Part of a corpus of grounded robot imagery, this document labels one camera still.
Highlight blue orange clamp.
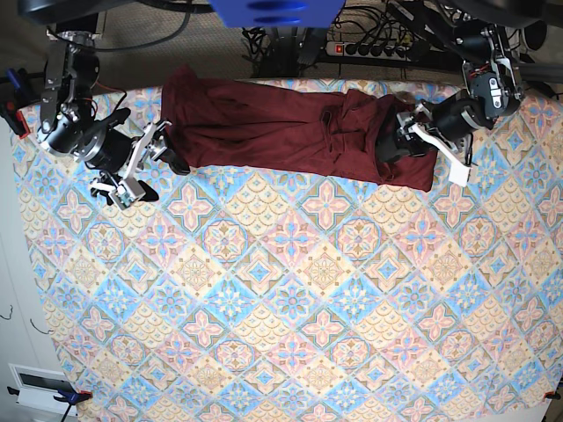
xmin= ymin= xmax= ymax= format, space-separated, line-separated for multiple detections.
xmin=1 ymin=68 xmax=33 ymax=139
xmin=7 ymin=387 xmax=92 ymax=421

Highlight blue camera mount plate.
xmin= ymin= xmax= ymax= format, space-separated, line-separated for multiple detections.
xmin=209 ymin=0 xmax=345 ymax=28

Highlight white power strip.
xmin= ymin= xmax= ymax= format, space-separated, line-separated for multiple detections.
xmin=325 ymin=41 xmax=407 ymax=61

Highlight patterned tile tablecloth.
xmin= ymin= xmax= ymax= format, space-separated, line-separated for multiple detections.
xmin=10 ymin=97 xmax=562 ymax=421

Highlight orange clamp lower right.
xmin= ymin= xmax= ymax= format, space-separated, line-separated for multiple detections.
xmin=544 ymin=391 xmax=562 ymax=400

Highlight blue orange clamp lower left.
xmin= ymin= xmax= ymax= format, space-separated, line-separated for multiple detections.
xmin=7 ymin=387 xmax=92 ymax=421

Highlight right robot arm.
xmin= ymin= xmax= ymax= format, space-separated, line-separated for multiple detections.
xmin=37 ymin=31 xmax=190 ymax=209

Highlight dark red t-shirt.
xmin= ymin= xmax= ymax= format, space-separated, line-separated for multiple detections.
xmin=161 ymin=66 xmax=437 ymax=192

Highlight blue orange clamp upper left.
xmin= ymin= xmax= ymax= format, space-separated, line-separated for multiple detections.
xmin=1 ymin=68 xmax=33 ymax=139

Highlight white wall outlet box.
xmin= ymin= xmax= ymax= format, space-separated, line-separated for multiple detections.
xmin=8 ymin=363 xmax=72 ymax=416

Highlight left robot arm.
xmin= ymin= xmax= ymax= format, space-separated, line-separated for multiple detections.
xmin=376 ymin=1 xmax=523 ymax=168

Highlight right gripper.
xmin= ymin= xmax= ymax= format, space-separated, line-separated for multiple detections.
xmin=41 ymin=118 xmax=190 ymax=202

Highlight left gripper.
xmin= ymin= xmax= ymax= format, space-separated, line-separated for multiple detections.
xmin=375 ymin=94 xmax=488 ymax=164

